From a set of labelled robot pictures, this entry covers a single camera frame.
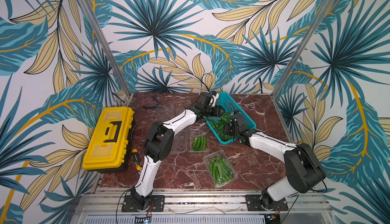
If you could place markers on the blue handled pliers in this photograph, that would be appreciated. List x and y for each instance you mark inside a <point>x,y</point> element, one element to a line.
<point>154,105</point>

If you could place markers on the yellow black toolbox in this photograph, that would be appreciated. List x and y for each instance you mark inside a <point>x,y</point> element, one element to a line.
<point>108,150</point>

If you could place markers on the yellow black utility knife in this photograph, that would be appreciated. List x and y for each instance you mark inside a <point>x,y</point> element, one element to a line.
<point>136,160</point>

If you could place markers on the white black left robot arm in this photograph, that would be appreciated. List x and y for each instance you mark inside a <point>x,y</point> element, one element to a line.
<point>159,142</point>

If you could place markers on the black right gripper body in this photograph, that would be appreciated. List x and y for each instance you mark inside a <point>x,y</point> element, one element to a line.
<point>233,127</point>

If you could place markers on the teal perforated plastic basket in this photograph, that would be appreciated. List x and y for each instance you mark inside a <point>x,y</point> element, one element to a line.
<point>229,108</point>

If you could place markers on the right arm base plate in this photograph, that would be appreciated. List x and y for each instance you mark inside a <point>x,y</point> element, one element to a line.
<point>264,203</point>

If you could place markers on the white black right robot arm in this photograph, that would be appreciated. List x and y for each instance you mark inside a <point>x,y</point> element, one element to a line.
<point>303,169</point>

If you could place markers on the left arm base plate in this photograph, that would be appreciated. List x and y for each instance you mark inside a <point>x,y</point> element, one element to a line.
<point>155,203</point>

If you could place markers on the clear plastic clamshell pepper container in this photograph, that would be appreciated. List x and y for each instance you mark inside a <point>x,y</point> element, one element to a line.
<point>174,109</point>

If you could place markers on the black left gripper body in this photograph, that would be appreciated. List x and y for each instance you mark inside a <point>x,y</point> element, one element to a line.
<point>213,110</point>

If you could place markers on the aluminium frame rail front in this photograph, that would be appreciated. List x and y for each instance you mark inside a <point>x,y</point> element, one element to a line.
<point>108,201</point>

